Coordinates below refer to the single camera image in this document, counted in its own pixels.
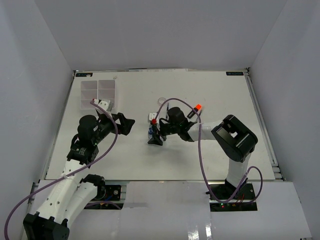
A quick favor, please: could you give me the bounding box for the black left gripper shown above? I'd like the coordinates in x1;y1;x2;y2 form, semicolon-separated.
92;111;135;145

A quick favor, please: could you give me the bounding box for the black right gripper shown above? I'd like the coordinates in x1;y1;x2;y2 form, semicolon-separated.
147;120;180;146

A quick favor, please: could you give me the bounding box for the blue cap spray bottle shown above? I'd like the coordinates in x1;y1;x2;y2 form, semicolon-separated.
148;126;153;140

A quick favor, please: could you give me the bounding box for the orange cap black highlighter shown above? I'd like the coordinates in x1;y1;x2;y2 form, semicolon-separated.
187;104;202;119

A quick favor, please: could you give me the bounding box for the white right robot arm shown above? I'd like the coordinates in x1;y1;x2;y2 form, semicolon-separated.
147;107;258;200

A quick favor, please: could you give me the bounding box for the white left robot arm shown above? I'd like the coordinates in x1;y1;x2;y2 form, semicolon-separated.
23;112;135;240

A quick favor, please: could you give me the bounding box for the clear tape roll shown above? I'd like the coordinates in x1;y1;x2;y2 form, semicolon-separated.
157;97;166;105

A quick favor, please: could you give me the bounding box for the white compartment organizer box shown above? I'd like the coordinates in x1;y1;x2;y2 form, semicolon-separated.
80;79;117;110

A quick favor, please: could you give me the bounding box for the black logo label left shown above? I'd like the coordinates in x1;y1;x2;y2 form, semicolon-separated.
75;72;93;78

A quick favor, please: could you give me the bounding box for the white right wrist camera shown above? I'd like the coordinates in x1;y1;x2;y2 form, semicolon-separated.
148;112;159;125

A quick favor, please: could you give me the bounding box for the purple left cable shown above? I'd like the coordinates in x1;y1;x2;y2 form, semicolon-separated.
3;102;119;239

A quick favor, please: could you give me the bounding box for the purple cable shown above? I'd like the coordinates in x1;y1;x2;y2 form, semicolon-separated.
3;102;119;239
157;97;263;203

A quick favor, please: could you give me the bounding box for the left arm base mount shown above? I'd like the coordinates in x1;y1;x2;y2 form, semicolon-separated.
84;185;124;210

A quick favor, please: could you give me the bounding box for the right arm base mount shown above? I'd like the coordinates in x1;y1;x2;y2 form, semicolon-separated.
205;182;258;212

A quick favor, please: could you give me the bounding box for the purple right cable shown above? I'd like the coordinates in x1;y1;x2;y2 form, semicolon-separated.
157;97;263;203

